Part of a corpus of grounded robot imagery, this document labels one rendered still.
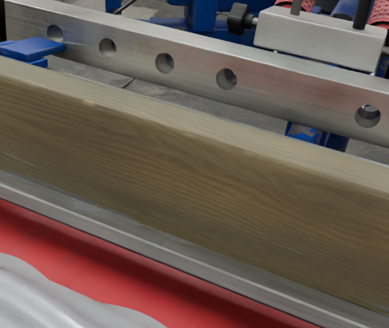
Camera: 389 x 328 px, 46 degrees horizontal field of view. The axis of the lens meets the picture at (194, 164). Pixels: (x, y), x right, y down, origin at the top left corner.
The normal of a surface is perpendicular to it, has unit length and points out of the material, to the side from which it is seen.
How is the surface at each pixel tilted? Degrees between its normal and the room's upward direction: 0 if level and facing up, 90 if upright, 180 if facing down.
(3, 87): 81
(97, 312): 7
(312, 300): 9
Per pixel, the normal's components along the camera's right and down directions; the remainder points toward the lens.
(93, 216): 0.14, -0.87
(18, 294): -0.15, -0.54
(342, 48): -0.39, 0.39
